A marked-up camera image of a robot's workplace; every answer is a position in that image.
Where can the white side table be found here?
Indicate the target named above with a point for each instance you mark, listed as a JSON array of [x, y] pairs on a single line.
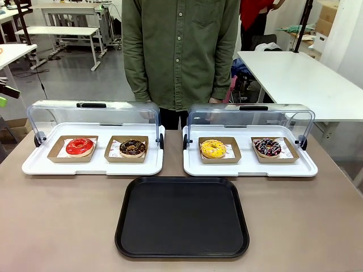
[[300, 82]]

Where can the red glazed donut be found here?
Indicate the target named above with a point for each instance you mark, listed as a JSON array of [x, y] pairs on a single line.
[[79, 147]]

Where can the person's left hand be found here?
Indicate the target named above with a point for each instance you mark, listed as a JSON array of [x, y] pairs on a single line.
[[213, 100]]

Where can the chocolate donut with sprinkles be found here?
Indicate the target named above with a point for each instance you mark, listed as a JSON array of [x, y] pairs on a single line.
[[132, 148]]

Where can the person in red top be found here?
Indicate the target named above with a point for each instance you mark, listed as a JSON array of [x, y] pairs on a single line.
[[255, 22]]

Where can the dark donut with pink drizzle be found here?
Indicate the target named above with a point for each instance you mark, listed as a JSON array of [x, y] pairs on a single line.
[[267, 147]]

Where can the white workbench with shelf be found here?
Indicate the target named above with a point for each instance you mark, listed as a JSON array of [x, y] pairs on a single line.
[[68, 25]]

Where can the black chair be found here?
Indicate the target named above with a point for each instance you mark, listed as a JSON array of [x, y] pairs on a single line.
[[24, 17]]

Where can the person's right hand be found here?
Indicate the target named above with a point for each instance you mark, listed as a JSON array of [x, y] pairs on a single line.
[[147, 115]]

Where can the white display case base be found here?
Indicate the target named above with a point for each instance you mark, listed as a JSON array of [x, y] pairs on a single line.
[[249, 170], [93, 167]]

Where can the clear domed case lid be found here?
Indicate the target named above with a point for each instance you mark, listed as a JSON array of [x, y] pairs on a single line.
[[93, 113], [249, 114]]

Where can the yellow glazed donut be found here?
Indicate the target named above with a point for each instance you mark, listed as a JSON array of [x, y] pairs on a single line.
[[213, 148]]

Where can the person in green shirt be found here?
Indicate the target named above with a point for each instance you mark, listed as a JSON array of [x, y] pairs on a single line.
[[178, 51]]

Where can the brown cardboard donut tray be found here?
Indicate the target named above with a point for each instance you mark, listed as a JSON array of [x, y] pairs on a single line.
[[56, 151], [289, 154], [112, 153], [234, 154]]

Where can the cardboard boxes stack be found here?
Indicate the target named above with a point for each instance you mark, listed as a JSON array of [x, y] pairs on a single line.
[[324, 20]]

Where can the black tripod pole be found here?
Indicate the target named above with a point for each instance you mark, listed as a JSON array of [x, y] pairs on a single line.
[[302, 25]]

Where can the black plastic serving tray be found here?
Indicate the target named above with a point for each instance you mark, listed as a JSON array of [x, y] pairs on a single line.
[[181, 218]]

